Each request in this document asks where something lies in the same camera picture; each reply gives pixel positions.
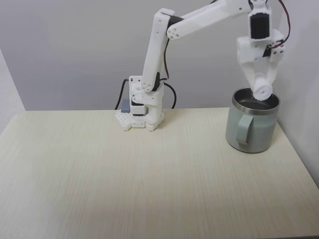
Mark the pale green steel mug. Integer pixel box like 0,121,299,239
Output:
225,87,281,154

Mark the grey clamp block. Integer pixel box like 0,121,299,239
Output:
120,99,132,114

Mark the red black servo wire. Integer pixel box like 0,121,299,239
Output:
277,0,292,44

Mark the white gauze dressing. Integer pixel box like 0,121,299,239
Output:
252,77,274,102

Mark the thick black power cable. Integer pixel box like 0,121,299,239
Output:
114,78,129,111
163,83,177,110

